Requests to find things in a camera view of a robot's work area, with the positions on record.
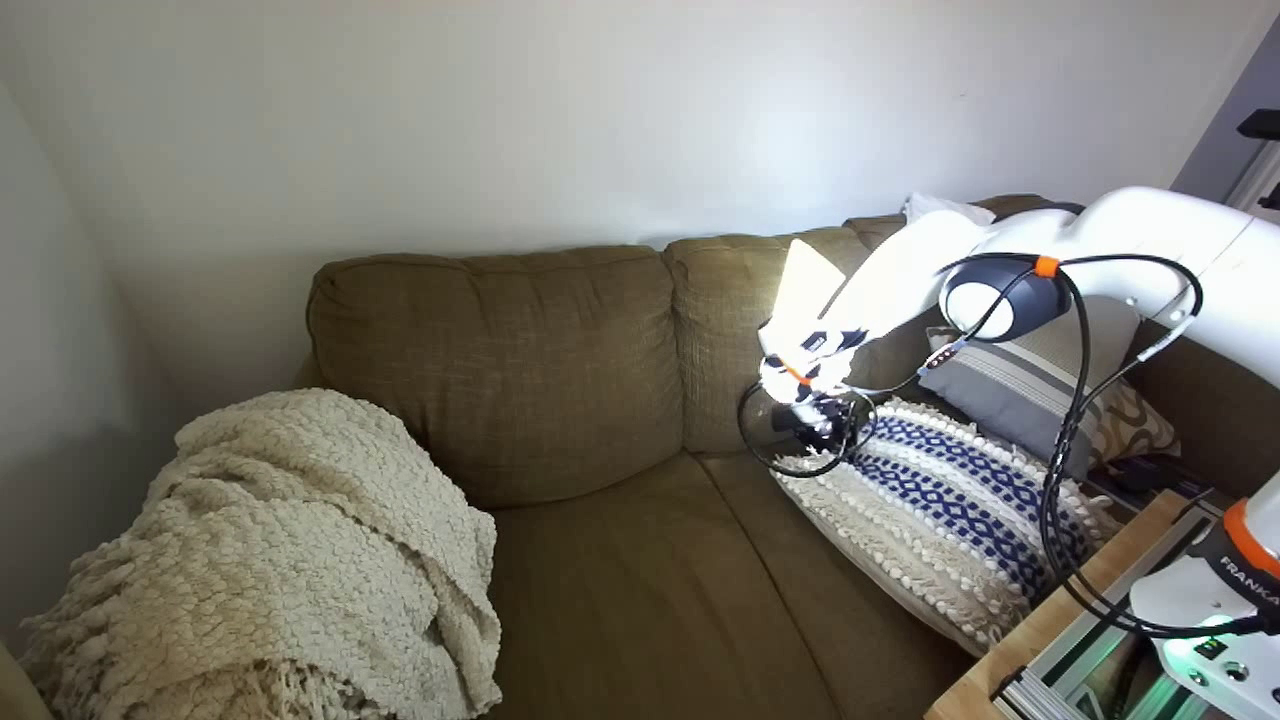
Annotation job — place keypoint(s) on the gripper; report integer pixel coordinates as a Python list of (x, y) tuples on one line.
[(818, 425)]

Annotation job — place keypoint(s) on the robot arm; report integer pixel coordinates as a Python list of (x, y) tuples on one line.
[(1150, 230)]

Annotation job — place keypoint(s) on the blue and white woven pillow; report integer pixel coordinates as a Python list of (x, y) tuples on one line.
[(950, 500)]

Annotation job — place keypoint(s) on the grey striped pillow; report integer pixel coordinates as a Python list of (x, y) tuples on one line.
[(1010, 390)]

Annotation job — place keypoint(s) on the beige swirl pattern pillow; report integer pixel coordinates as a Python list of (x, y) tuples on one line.
[(1135, 425)]

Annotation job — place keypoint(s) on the white cloth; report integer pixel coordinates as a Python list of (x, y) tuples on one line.
[(940, 208)]

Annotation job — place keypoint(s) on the brown fabric sofa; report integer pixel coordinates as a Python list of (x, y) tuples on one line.
[(560, 400)]

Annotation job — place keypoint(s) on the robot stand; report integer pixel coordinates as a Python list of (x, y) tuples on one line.
[(1040, 640)]

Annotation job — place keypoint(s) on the cream knitted blanket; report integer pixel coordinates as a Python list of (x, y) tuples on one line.
[(300, 540)]

